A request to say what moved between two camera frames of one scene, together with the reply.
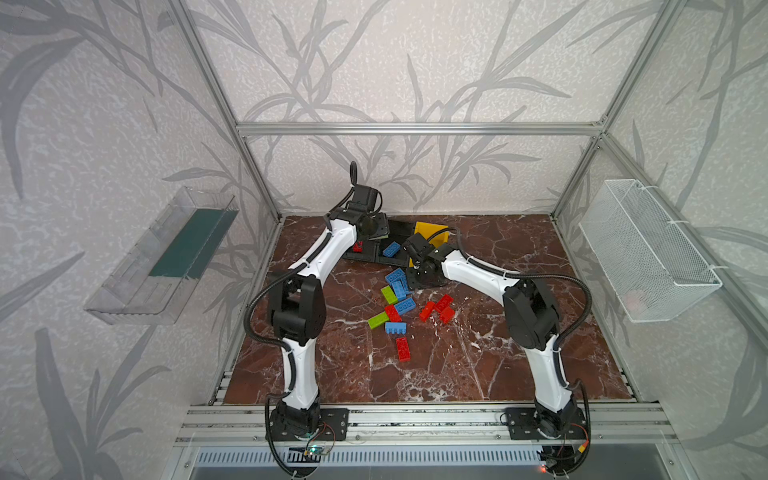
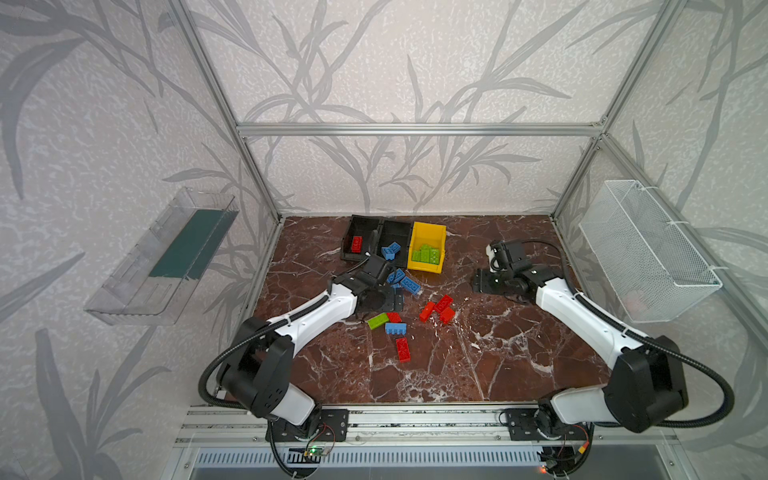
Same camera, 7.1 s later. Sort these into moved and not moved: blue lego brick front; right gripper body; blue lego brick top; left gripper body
Moved: left gripper body; right gripper body
Not moved: blue lego brick top; blue lego brick front
